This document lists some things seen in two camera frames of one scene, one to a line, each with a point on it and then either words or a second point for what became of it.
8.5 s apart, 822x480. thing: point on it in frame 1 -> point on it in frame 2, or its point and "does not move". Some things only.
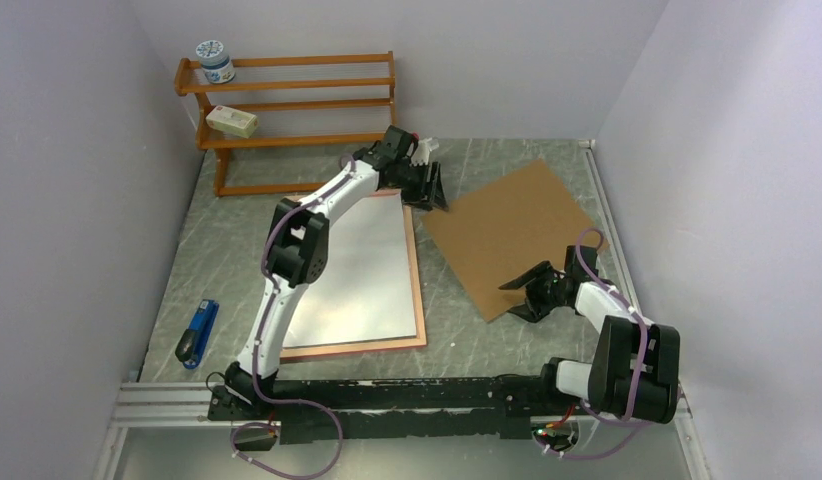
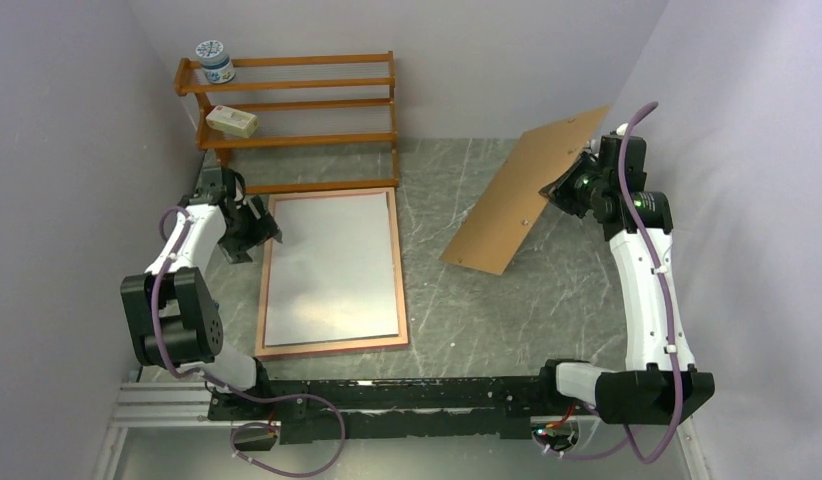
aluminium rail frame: x=148 y=399 does not move
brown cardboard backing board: x=507 y=228 -> x=507 y=210
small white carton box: x=237 y=122 does not move
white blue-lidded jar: x=216 y=63 does not move
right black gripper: x=534 y=311 -> x=559 y=192
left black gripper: x=431 y=195 -> x=236 y=251
